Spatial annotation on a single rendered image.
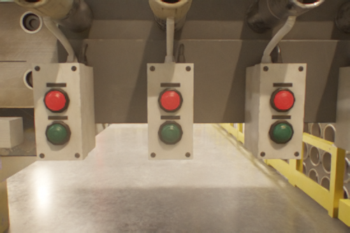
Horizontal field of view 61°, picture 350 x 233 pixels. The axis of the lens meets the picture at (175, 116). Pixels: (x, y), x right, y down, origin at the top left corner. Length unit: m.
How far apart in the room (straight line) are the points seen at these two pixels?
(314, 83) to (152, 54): 0.30
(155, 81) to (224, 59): 0.16
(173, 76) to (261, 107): 0.14
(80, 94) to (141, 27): 0.19
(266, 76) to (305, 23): 0.19
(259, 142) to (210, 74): 0.16
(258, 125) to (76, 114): 0.28
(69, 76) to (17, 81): 0.19
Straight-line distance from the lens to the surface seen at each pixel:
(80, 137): 0.48
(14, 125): 0.57
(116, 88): 0.55
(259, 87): 0.47
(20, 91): 0.64
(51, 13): 0.45
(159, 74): 0.45
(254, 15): 0.55
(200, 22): 0.58
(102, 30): 0.59
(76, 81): 0.47
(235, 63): 0.55
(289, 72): 0.49
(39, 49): 0.62
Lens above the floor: 0.74
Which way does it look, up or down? 7 degrees down
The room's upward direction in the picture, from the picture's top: straight up
